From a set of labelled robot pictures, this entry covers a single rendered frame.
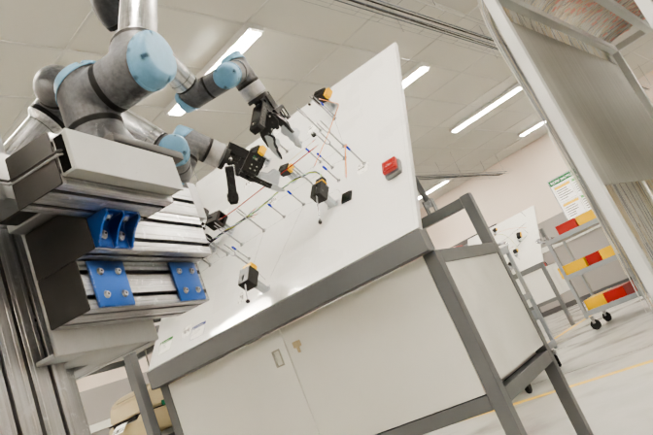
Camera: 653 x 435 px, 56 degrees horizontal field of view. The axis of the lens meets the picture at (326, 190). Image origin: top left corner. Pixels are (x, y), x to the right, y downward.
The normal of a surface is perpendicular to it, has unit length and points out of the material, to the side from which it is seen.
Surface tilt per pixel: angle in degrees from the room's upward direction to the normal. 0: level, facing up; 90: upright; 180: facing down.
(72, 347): 90
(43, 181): 90
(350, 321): 90
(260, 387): 90
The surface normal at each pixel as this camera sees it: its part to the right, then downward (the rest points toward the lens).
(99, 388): 0.66, -0.47
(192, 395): -0.52, -0.04
